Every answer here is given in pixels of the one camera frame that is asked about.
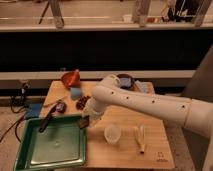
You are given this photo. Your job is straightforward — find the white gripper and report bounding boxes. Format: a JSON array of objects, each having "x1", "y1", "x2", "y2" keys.
[{"x1": 82, "y1": 99, "x2": 106, "y2": 128}]

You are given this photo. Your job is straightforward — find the dark eraser block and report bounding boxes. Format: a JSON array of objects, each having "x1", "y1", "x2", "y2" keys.
[{"x1": 77, "y1": 117, "x2": 89, "y2": 129}]

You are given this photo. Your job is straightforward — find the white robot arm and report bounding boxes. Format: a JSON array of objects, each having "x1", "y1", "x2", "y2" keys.
[{"x1": 83, "y1": 74, "x2": 213, "y2": 138}]

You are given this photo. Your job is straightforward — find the green plastic tray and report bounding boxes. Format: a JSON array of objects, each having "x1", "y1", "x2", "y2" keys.
[{"x1": 13, "y1": 115, "x2": 87, "y2": 171}]

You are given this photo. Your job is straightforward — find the brown dried fruit pile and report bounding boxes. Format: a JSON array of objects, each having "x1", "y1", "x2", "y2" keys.
[{"x1": 76, "y1": 96, "x2": 90, "y2": 110}]

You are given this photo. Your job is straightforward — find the black round tape measure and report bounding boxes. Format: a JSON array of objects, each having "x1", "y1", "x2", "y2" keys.
[{"x1": 56, "y1": 101, "x2": 67, "y2": 113}]

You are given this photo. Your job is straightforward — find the orange plastic funnel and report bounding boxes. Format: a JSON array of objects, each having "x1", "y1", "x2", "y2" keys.
[{"x1": 61, "y1": 70, "x2": 80, "y2": 89}]

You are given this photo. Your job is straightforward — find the yellow corn husk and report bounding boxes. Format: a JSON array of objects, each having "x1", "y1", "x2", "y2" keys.
[{"x1": 134, "y1": 126, "x2": 146, "y2": 154}]

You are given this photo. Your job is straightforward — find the dark bowl with blue cloth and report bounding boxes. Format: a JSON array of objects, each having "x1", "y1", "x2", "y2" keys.
[{"x1": 118, "y1": 74, "x2": 134, "y2": 90}]

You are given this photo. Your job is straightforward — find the blue box on floor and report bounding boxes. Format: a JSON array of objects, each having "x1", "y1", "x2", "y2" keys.
[{"x1": 25, "y1": 103, "x2": 42, "y2": 119}]

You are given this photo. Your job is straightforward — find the clear plastic bag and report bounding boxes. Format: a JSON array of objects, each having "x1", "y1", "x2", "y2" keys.
[{"x1": 135, "y1": 81, "x2": 148, "y2": 93}]

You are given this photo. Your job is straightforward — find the black handled brush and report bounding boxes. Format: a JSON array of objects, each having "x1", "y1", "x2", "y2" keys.
[{"x1": 39, "y1": 105, "x2": 56, "y2": 133}]

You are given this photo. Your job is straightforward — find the black cables on floor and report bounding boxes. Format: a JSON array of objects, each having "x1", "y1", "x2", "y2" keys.
[{"x1": 0, "y1": 83, "x2": 31, "y2": 143}]

